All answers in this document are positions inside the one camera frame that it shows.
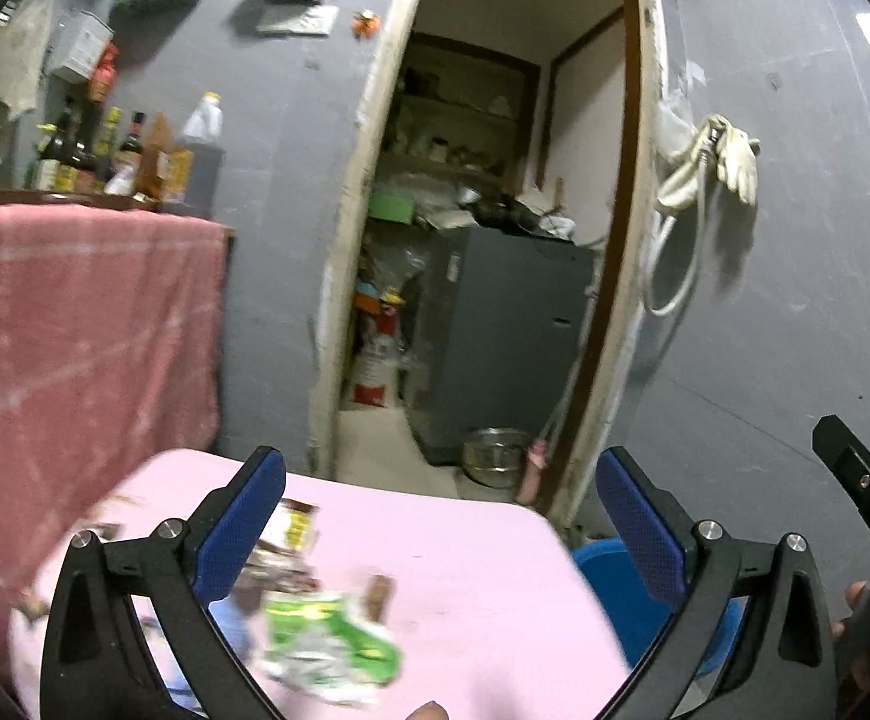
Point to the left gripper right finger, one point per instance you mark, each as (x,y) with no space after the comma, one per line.
(781,662)

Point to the white rubber gloves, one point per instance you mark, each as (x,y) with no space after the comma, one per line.
(692,151)

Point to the green white wrapper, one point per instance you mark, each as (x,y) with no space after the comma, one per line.
(323,645)

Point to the white wall box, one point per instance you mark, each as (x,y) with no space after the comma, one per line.
(79,48)

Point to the grey cabinet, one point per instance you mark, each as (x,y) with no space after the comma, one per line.
(495,336)

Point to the pink floral table cloth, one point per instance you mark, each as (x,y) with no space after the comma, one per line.
(492,616)

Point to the steel pot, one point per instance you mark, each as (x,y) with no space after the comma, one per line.
(494,457)

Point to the person right hand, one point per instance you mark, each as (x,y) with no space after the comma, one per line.
(852,638)

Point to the blue plastic bucket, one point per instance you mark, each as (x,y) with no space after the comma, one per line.
(636,618)

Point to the white red sack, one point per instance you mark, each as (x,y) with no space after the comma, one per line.
(375,369)

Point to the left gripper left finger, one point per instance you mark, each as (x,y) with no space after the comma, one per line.
(96,662)

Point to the green box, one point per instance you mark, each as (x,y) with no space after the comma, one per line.
(391,207)

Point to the red checked cloth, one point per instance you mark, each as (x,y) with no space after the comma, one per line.
(109,325)

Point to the hanging dish rag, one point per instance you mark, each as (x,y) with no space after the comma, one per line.
(23,43)

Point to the wall power socket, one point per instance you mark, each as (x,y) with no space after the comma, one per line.
(287,20)

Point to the dark soy sauce bottle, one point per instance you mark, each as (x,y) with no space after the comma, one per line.
(126,161)

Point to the brown stick trash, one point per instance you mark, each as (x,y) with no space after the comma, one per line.
(379,592)

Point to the orange wall hook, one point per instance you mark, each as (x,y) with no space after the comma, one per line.
(365,24)

